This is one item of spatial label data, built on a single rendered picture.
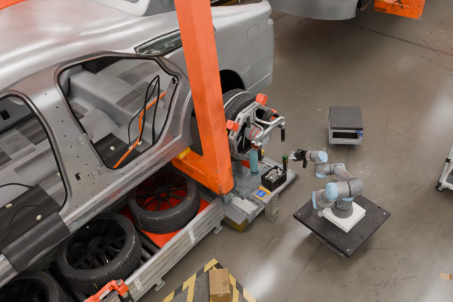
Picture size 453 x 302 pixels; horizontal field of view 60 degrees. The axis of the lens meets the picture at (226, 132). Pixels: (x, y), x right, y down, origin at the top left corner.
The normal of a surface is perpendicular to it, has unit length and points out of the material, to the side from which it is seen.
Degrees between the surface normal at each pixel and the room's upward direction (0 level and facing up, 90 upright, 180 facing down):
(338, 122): 0
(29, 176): 55
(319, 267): 0
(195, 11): 90
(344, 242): 0
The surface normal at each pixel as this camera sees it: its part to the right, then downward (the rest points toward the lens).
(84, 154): 0.73, 0.35
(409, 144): -0.10, -0.76
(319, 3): -0.31, 0.62
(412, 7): -0.67, 0.53
